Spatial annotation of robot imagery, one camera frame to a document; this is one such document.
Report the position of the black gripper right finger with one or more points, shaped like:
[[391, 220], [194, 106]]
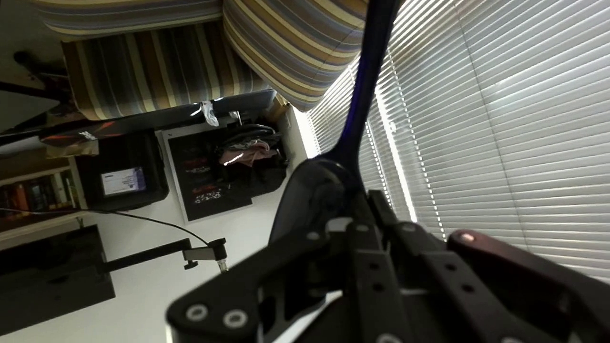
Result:
[[494, 292]]

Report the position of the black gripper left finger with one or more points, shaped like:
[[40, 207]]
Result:
[[269, 292]]

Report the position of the dark blue spatula spoon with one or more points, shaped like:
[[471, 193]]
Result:
[[330, 186]]

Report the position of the black shelf unit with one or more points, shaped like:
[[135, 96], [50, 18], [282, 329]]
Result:
[[130, 163]]

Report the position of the white window blinds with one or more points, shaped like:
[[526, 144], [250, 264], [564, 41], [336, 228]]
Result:
[[494, 115]]

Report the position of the striped armchair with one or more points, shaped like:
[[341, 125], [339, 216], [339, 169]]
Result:
[[128, 58]]

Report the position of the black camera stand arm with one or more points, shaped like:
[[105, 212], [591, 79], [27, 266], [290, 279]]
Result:
[[191, 254]]

